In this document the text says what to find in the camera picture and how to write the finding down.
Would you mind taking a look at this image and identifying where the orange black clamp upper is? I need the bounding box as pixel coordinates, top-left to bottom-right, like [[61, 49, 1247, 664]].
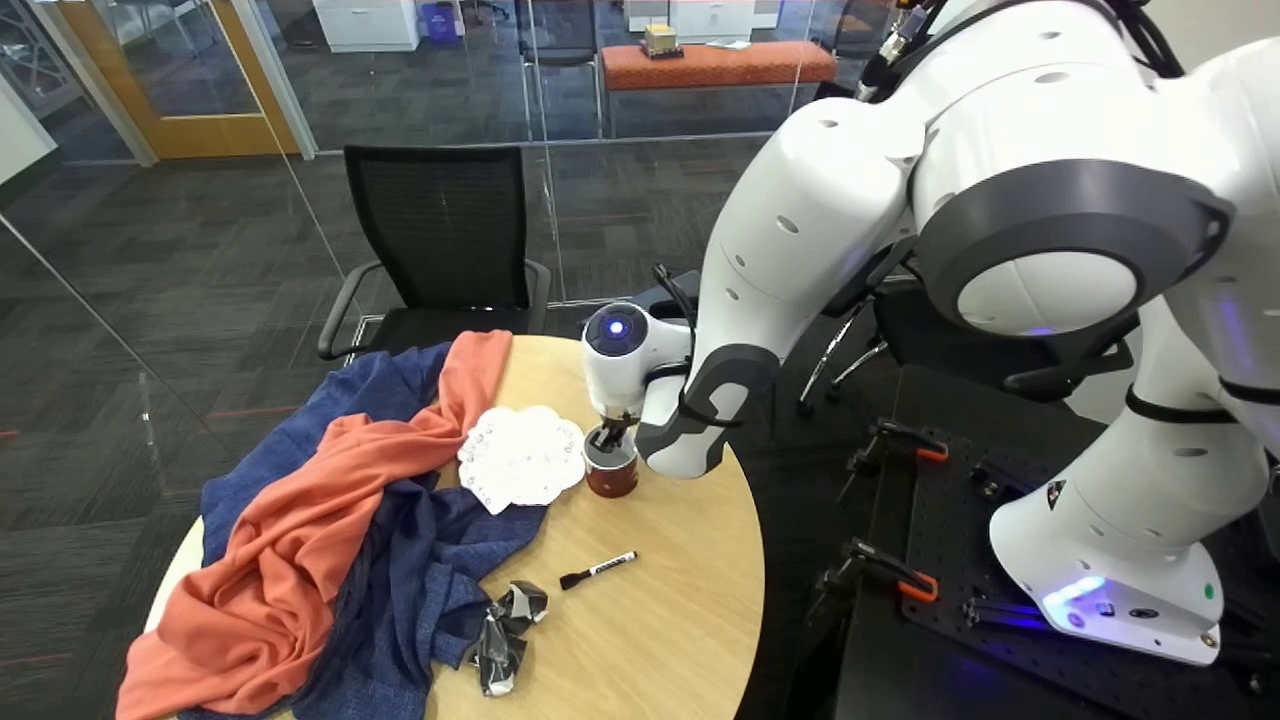
[[850, 418, 954, 477]]

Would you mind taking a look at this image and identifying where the white lace doily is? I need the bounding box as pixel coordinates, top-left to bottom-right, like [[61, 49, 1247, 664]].
[[457, 404, 584, 514]]

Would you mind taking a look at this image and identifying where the navy blue cloth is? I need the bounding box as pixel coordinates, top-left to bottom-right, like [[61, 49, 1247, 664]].
[[200, 345, 544, 720]]

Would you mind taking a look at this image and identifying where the orange black clamp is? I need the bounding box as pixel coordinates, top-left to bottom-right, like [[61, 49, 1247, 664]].
[[850, 418, 954, 477], [821, 539, 939, 604]]

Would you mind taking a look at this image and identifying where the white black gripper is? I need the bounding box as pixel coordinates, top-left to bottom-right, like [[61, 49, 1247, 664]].
[[590, 385, 645, 453]]

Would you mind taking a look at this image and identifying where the black office chair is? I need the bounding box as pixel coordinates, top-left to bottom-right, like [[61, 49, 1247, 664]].
[[797, 273, 1138, 417], [318, 143, 551, 361]]

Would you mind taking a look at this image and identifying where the small black white brush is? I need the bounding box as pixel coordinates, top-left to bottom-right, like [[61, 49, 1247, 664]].
[[556, 549, 640, 590]]

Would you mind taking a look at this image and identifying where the orange cloth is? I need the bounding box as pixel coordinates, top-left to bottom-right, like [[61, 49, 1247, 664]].
[[115, 332, 511, 720]]

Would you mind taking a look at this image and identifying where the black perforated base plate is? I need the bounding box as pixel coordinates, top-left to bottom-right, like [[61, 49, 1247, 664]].
[[834, 417, 1280, 720]]

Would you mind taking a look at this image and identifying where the black office chair far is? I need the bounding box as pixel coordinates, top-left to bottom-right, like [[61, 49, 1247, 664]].
[[318, 143, 551, 361]]

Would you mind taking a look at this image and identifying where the black office chair right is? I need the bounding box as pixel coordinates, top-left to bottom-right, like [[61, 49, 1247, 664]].
[[797, 273, 1138, 417]]

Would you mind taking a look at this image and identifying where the orange black clamp lower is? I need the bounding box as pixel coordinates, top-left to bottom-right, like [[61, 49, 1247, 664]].
[[821, 539, 939, 604]]

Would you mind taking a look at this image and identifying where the wooden door frame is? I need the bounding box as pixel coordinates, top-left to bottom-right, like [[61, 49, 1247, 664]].
[[54, 0, 302, 159]]

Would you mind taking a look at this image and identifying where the orange bench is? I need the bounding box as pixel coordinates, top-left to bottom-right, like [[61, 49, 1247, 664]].
[[601, 40, 835, 91]]

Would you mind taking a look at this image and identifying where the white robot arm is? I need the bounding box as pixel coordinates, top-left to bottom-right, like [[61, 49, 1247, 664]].
[[584, 0, 1280, 668]]

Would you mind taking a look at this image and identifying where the red and white mug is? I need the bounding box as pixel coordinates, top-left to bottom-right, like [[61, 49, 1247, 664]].
[[584, 433, 638, 500]]

